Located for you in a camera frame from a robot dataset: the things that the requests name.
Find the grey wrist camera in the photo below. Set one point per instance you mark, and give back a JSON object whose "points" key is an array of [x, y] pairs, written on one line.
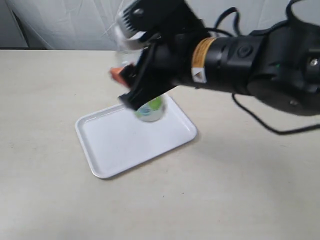
{"points": [[155, 16]]}

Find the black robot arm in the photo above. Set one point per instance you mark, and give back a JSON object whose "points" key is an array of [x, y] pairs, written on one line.
{"points": [[279, 66]]}

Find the white plastic tray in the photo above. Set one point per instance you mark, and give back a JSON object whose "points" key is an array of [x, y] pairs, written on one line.
{"points": [[114, 140]]}

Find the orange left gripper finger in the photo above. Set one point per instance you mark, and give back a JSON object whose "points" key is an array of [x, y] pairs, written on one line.
{"points": [[117, 73]]}

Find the white backdrop cloth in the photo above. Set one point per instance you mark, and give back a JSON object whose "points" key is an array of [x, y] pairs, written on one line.
{"points": [[89, 24]]}

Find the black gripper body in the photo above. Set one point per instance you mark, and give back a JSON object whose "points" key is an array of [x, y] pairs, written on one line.
{"points": [[164, 64]]}

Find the clear plastic bottle white cap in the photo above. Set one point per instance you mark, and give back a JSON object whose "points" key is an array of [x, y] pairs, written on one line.
{"points": [[128, 51]]}

